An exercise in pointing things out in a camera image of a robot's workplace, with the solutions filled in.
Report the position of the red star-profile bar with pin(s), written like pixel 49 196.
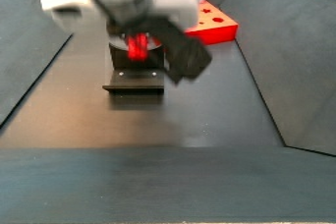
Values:
pixel 136 43

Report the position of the black curved fixture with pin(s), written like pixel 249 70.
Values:
pixel 136 76

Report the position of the red block with shaped holes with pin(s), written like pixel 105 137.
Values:
pixel 215 28

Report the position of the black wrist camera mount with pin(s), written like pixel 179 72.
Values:
pixel 187 55

